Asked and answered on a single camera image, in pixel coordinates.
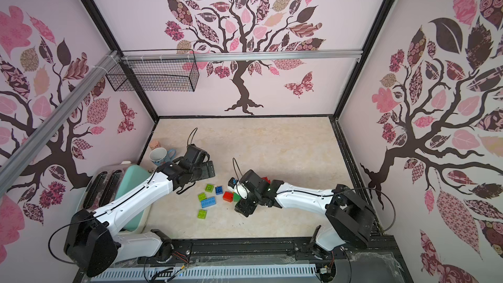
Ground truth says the white slotted cable duct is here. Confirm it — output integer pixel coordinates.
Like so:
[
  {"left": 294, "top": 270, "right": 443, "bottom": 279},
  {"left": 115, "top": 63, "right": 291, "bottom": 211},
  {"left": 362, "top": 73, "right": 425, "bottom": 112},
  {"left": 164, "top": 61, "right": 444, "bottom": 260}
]
[{"left": 84, "top": 264, "right": 317, "bottom": 282}]

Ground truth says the upside-down lime square brick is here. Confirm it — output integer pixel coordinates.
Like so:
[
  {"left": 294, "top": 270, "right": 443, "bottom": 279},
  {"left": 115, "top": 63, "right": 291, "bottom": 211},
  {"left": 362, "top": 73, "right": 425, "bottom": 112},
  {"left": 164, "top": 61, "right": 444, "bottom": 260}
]
[{"left": 205, "top": 184, "right": 214, "bottom": 193}]

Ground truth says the mint chrome toaster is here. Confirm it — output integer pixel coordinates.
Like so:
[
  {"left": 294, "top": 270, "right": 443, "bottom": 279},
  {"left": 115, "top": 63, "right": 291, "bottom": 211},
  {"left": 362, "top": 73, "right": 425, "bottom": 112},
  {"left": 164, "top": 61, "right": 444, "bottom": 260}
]
[{"left": 76, "top": 161, "right": 151, "bottom": 212}]

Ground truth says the aluminium frame rail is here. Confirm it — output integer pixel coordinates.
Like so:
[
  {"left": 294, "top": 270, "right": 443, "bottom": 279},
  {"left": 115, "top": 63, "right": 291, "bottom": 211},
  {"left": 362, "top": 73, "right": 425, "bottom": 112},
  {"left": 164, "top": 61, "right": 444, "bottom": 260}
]
[
  {"left": 121, "top": 49, "right": 363, "bottom": 62},
  {"left": 1, "top": 51, "right": 120, "bottom": 195}
]

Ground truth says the small pink cup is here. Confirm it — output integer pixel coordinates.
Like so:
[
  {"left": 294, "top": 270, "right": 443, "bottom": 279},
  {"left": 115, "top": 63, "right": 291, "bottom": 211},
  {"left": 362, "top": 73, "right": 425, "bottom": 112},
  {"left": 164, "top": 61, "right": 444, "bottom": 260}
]
[{"left": 149, "top": 140, "right": 161, "bottom": 150}]

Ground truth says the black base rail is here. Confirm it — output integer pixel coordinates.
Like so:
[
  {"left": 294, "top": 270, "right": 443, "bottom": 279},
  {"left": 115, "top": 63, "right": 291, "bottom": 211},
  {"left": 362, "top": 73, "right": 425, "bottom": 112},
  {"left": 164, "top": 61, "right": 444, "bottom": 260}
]
[{"left": 84, "top": 235, "right": 398, "bottom": 262}]

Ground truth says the blue floral mug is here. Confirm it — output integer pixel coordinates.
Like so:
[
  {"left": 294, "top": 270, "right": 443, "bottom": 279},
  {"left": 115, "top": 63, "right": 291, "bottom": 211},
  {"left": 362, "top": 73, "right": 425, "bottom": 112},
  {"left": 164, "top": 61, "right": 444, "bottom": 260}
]
[{"left": 149, "top": 148, "right": 176, "bottom": 166}]

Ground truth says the aluminium frame rail back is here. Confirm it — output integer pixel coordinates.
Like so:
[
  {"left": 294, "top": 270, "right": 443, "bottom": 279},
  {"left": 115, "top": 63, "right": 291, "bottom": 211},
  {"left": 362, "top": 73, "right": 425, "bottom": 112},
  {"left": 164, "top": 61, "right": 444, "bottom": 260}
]
[{"left": 121, "top": 49, "right": 363, "bottom": 62}]

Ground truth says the black wire basket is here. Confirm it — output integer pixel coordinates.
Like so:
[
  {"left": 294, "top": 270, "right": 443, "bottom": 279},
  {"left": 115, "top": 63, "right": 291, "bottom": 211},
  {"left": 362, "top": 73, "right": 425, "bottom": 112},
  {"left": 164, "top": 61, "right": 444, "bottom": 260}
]
[{"left": 106, "top": 48, "right": 199, "bottom": 92}]

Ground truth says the green square brick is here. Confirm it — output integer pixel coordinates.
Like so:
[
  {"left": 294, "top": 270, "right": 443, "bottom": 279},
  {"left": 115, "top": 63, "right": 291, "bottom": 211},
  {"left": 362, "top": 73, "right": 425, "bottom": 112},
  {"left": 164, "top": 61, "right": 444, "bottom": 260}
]
[{"left": 233, "top": 193, "right": 241, "bottom": 203}]

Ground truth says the lime square brick front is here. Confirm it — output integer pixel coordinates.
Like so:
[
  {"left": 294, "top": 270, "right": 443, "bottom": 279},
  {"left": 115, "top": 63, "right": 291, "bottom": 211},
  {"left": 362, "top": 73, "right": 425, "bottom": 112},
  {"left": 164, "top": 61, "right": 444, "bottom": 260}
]
[{"left": 197, "top": 209, "right": 207, "bottom": 220}]

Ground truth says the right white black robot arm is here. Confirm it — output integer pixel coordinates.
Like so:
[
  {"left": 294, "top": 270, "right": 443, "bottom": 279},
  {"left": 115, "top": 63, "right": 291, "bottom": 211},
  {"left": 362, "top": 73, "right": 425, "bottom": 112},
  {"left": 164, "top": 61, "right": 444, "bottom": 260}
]
[{"left": 228, "top": 170, "right": 375, "bottom": 254}]

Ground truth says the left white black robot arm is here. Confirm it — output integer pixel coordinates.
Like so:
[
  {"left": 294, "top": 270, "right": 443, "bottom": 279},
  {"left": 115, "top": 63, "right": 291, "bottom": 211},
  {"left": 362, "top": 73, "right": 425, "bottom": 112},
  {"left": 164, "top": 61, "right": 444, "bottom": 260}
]
[{"left": 64, "top": 144, "right": 215, "bottom": 277}]

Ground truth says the lime square brick studs up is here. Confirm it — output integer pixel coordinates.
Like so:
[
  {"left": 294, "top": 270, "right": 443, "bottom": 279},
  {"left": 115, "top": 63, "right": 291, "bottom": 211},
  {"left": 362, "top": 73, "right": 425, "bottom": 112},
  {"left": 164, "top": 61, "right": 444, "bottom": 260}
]
[{"left": 197, "top": 193, "right": 207, "bottom": 202}]

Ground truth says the light blue long brick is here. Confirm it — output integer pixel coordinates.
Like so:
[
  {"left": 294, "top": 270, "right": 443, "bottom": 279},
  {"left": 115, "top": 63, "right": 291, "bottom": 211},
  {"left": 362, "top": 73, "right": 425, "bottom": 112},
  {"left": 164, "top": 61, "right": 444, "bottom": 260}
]
[{"left": 200, "top": 197, "right": 216, "bottom": 209}]

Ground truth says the aluminium frame rail left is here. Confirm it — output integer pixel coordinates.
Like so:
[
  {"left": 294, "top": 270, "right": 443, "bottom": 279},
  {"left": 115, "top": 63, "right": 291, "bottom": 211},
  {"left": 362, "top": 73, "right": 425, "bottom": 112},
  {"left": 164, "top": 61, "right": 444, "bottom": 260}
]
[{"left": 1, "top": 51, "right": 120, "bottom": 195}]

